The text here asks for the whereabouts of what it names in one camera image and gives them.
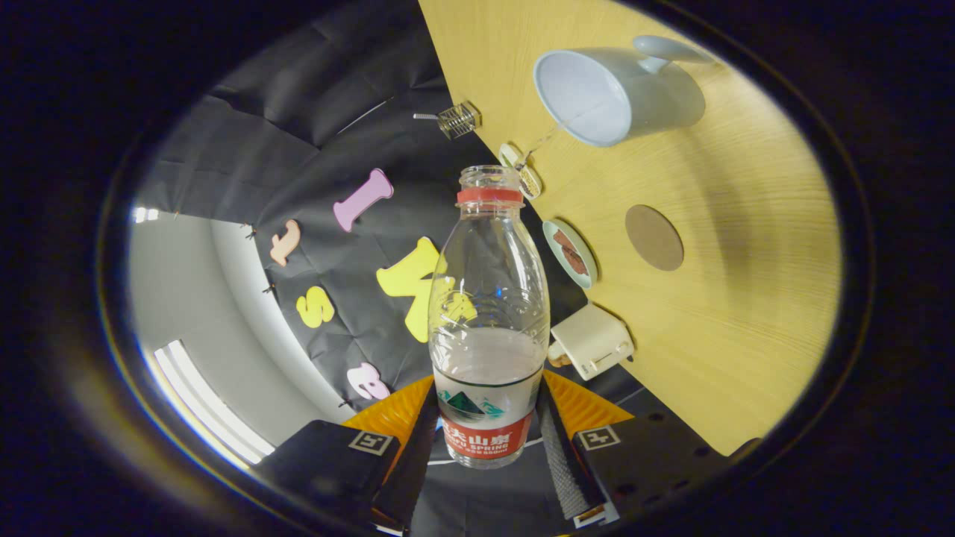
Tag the brown food piece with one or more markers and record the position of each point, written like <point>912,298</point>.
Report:
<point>562,240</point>
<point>578,262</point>

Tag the brown toast slice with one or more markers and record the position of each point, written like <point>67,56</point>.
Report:
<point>556,356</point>

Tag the pale green round plate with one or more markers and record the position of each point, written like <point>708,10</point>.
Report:
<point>556,257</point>

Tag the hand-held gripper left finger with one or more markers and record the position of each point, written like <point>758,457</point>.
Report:
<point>406,470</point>

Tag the large ceiling light panel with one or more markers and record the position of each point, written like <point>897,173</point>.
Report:
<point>209,406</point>

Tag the white divided tray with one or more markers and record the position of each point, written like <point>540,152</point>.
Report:
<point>530,179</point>

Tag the wooden table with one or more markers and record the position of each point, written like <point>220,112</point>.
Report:
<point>746,313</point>

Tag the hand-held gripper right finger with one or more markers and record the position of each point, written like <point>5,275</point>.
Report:
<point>563,462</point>

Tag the clear square jar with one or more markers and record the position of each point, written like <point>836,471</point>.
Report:
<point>459,121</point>

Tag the white toaster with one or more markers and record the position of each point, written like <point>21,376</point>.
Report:
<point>593,339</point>

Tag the small ceiling light panel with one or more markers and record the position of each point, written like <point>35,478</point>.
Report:
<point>144,215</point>

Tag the round brown coaster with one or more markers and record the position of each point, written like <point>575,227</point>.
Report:
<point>654,237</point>

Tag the clear plastic bottle red label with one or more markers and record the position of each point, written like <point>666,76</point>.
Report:
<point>489,358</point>

